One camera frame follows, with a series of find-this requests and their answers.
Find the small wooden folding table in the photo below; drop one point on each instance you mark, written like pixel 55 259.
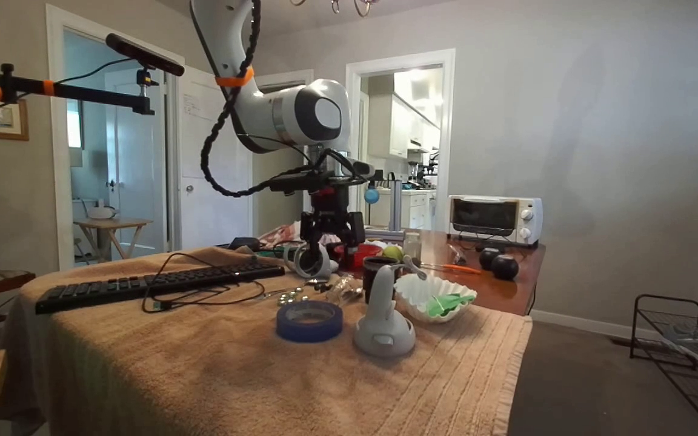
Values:
pixel 104 236

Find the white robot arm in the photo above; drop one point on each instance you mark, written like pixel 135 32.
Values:
pixel 311 117

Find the black camera on boom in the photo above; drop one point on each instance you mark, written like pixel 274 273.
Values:
pixel 144 57

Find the striped pink cloth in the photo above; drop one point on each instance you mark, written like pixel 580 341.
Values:
pixel 282 232

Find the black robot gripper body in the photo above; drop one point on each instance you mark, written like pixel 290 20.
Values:
pixel 328 181

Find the yellow-green tennis ball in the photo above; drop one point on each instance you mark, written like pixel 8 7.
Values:
pixel 394 253

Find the black computer keyboard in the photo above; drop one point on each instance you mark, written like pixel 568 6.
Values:
pixel 157 283

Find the blue masking tape roll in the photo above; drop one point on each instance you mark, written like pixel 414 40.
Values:
pixel 308 319

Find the black round speaker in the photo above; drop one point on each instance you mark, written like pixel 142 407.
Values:
pixel 488 258
pixel 505 266

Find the white VR controller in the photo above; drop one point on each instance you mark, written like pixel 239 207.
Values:
pixel 308 259

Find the beige towel table cover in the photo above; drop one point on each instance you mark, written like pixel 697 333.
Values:
pixel 224 372

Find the black round speaker left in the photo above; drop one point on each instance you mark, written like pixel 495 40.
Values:
pixel 488 258

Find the red bowl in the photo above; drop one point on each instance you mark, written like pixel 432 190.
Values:
pixel 353 258

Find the black mug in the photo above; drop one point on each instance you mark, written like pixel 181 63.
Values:
pixel 371 269

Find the aluminium frame stand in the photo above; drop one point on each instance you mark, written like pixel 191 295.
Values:
pixel 385 198

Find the black metal wire rack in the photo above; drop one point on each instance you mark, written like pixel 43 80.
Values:
pixel 666 330

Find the black round speaker right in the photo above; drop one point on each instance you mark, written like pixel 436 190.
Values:
pixel 505 266

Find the white open door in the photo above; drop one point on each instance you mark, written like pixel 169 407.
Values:
pixel 204 213

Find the white toaster oven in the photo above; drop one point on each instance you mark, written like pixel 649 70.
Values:
pixel 501 219

